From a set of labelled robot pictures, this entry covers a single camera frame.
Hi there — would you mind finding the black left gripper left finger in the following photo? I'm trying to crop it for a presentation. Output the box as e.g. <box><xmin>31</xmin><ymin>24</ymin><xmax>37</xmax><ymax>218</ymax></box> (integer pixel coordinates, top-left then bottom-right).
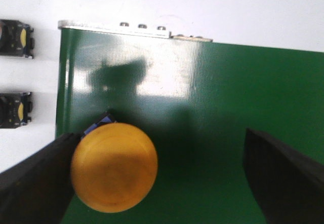
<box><xmin>1</xmin><ymin>133</ymin><xmax>80</xmax><ymax>223</ymax></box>

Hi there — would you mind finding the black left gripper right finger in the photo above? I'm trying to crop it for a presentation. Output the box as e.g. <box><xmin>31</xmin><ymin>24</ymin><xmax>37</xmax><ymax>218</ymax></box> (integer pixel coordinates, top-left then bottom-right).
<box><xmin>242</xmin><ymin>128</ymin><xmax>323</xmax><ymax>223</ymax></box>

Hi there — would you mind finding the yellow mushroom push button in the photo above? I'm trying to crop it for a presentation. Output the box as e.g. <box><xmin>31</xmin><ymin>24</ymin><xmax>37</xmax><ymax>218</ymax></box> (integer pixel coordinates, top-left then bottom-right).
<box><xmin>70</xmin><ymin>112</ymin><xmax>158</xmax><ymax>213</ymax></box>

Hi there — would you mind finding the push button at lower left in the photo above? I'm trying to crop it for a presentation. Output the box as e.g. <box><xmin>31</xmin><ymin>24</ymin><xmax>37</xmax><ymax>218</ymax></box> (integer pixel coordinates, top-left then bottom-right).
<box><xmin>1</xmin><ymin>92</ymin><xmax>33</xmax><ymax>129</ymax></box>

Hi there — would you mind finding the green conveyor belt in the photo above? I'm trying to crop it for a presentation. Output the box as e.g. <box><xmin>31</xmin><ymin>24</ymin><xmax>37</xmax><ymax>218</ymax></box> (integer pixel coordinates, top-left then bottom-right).
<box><xmin>56</xmin><ymin>28</ymin><xmax>323</xmax><ymax>223</ymax></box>

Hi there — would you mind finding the red mushroom push button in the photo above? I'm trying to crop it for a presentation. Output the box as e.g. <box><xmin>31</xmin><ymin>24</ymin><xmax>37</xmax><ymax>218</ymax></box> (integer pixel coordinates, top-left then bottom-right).
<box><xmin>1</xmin><ymin>19</ymin><xmax>35</xmax><ymax>59</ymax></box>

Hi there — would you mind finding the conveyor end bracket with screws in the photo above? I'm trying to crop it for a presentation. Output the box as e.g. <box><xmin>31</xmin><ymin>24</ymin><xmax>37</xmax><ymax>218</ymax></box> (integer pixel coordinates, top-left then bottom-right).
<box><xmin>58</xmin><ymin>20</ymin><xmax>213</xmax><ymax>43</ymax></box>

